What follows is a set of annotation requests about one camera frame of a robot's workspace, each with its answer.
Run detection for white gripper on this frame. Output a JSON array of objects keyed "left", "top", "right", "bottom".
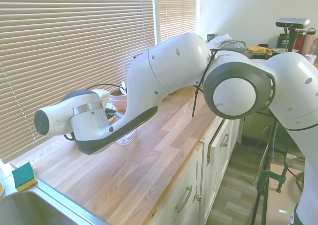
[{"left": 95, "top": 88, "right": 118, "bottom": 120}]

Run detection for glass food container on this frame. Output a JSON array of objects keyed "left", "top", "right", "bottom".
[{"left": 115, "top": 130, "right": 136, "bottom": 146}]

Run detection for pink bowl brown inside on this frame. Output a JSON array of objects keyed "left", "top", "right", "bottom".
[{"left": 109, "top": 88, "right": 128, "bottom": 99}]

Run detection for wide beige window blind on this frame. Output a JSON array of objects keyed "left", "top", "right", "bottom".
[{"left": 0, "top": 0, "right": 156, "bottom": 164}]

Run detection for green yellow sponge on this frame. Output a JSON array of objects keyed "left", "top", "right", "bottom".
[{"left": 11, "top": 161, "right": 38, "bottom": 193}]

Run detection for open white drawer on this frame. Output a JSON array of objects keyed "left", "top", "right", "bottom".
[{"left": 207, "top": 117, "right": 234, "bottom": 166}]

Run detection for narrow beige window blind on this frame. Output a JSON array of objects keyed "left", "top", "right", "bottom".
[{"left": 156, "top": 0, "right": 200, "bottom": 44}]

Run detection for stainless steel sink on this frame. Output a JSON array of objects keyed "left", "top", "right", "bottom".
[{"left": 0, "top": 180, "right": 110, "bottom": 225}]

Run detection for white plastic bag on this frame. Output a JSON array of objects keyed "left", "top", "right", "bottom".
[{"left": 208, "top": 33, "right": 234, "bottom": 49}]

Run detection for stainless steel dishwasher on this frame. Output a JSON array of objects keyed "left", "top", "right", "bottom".
[{"left": 241, "top": 113, "right": 275, "bottom": 142}]

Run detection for yellow cloth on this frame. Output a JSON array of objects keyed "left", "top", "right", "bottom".
[{"left": 246, "top": 45, "right": 273, "bottom": 56}]

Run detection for green metal clamp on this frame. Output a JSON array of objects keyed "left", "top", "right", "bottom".
[{"left": 256, "top": 165, "right": 289, "bottom": 194}]

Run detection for dark green jar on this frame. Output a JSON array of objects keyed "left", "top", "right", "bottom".
[{"left": 278, "top": 32, "right": 289, "bottom": 49}]

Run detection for red bottle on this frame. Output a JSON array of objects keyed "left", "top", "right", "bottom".
[{"left": 295, "top": 30, "right": 307, "bottom": 55}]

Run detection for pink bottle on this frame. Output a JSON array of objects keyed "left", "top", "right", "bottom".
[{"left": 305, "top": 28, "right": 317, "bottom": 56}]

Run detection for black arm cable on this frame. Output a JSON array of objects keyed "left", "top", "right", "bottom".
[{"left": 191, "top": 48, "right": 219, "bottom": 118}]

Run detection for long silver cabinet handle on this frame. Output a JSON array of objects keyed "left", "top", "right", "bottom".
[{"left": 175, "top": 185, "right": 193, "bottom": 213}]

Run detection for silver drawer handle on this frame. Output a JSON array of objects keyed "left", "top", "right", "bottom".
[{"left": 220, "top": 133, "right": 230, "bottom": 148}]

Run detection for dark wire basket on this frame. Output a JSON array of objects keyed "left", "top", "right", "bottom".
[{"left": 220, "top": 40, "right": 247, "bottom": 54}]

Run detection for black camera stand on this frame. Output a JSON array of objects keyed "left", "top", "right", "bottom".
[{"left": 250, "top": 27, "right": 296, "bottom": 225}]

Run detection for grey exterior camera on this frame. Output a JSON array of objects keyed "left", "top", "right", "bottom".
[{"left": 275, "top": 18, "right": 311, "bottom": 29}]

